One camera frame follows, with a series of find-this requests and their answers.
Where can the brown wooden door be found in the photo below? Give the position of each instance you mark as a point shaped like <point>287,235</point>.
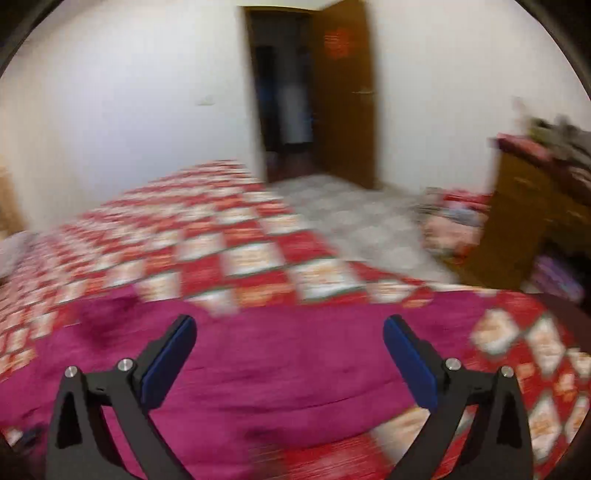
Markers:
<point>343,98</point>

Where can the clothes pile on dresser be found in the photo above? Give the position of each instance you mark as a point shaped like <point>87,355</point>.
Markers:
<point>559,144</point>

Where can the brown wooden dresser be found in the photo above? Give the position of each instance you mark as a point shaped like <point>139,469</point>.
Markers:
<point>537,208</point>

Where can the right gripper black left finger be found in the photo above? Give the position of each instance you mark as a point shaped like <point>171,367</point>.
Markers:
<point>80,444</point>

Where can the clothes pile on floor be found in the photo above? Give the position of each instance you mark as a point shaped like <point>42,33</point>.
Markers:
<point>452,221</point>

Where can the red door decoration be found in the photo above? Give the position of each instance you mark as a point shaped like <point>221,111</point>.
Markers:
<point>339,43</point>

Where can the red bear patchwork bedspread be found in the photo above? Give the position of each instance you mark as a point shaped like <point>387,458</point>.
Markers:
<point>216,237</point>

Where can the white wall switch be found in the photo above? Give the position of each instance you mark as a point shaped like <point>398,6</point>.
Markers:
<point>206,101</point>

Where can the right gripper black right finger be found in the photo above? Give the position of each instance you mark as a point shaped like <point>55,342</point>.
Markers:
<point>498,444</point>

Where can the magenta puffer jacket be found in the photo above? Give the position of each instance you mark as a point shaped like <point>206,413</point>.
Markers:
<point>281,376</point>

